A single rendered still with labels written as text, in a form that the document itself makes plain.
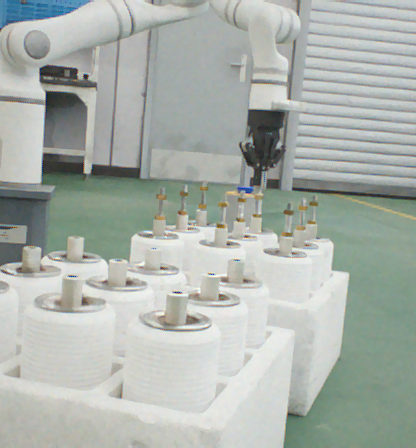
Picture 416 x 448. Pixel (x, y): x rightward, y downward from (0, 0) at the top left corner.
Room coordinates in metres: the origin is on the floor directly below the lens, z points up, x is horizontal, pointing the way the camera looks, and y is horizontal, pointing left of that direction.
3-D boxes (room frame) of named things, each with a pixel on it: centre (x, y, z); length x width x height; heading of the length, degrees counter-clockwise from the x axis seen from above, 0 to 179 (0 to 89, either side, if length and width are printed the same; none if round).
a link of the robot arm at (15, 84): (1.49, 0.41, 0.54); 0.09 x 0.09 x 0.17; 38
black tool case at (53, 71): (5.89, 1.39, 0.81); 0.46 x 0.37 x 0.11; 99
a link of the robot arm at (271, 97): (1.47, -0.11, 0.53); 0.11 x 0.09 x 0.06; 46
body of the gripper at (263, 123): (1.48, -0.09, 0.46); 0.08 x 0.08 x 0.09
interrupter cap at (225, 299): (0.83, -0.01, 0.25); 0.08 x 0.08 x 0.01
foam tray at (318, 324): (1.37, -0.06, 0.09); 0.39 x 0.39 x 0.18; 72
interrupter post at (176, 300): (0.71, 0.03, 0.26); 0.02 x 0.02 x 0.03
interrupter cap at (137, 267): (0.97, 0.07, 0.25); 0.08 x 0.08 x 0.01
